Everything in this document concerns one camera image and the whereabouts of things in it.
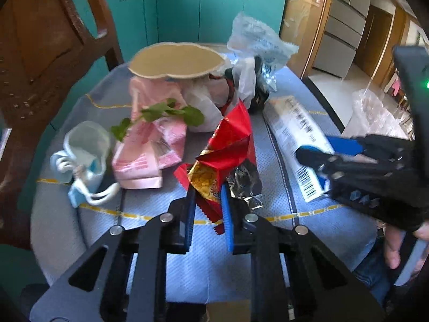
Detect red snack wrapper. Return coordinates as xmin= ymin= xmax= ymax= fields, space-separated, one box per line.
xmin=174 ymin=101 xmax=257 ymax=235

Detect blue white box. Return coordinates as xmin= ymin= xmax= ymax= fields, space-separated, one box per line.
xmin=263 ymin=96 xmax=334 ymax=203

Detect pink plastic wrapper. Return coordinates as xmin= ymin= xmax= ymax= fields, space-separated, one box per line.
xmin=112 ymin=76 xmax=187 ymax=189

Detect green leafy sprig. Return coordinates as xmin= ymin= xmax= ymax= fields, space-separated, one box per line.
xmin=110 ymin=97 xmax=204 ymax=142

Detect white plastic bag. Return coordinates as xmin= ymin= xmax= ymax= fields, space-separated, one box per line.
xmin=180 ymin=57 xmax=256 ymax=133

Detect dark green packet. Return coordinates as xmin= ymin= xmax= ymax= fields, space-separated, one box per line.
xmin=248 ymin=56 xmax=269 ymax=114

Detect blue face mask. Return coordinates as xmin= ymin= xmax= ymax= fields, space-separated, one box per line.
xmin=50 ymin=121 xmax=121 ymax=208

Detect paper cup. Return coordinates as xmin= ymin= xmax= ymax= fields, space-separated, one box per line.
xmin=128 ymin=42 xmax=225 ymax=79

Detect clear plastic bag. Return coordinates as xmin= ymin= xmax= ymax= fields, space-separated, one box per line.
xmin=227 ymin=12 xmax=299 ymax=92

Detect white plastic trash basket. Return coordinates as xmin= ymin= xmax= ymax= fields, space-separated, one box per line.
xmin=341 ymin=89 xmax=409 ymax=140

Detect person's right hand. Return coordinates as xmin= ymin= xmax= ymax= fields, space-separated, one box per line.
xmin=384 ymin=221 xmax=429 ymax=269

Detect blue tablecloth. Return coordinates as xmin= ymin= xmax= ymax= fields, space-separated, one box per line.
xmin=30 ymin=52 xmax=380 ymax=304

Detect silver refrigerator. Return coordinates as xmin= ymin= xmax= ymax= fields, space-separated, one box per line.
xmin=313 ymin=0 xmax=370 ymax=78

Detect glass sliding door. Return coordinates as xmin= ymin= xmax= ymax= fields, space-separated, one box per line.
xmin=280 ymin=0 xmax=332 ymax=79

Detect teal lower cabinets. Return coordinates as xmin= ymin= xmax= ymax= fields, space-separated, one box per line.
xmin=66 ymin=0 xmax=290 ymax=71

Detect dark wooden chair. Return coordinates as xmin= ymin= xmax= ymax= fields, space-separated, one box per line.
xmin=1 ymin=0 xmax=123 ymax=250

